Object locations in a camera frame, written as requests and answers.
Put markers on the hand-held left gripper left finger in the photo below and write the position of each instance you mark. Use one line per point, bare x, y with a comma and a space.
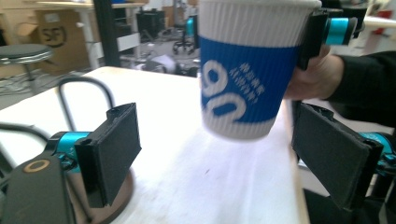
109, 155

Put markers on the black metal frame post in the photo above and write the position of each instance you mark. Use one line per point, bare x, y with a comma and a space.
106, 31

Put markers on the round black stool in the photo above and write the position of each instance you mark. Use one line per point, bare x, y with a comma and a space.
25, 53

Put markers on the cardboard box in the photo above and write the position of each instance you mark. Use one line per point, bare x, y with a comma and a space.
53, 34

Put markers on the blue banded paper cup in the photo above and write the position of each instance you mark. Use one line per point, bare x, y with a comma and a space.
249, 71

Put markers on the white table leg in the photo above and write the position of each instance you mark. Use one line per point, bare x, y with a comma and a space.
88, 37

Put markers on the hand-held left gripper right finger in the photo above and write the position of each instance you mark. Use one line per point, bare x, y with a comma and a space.
333, 152

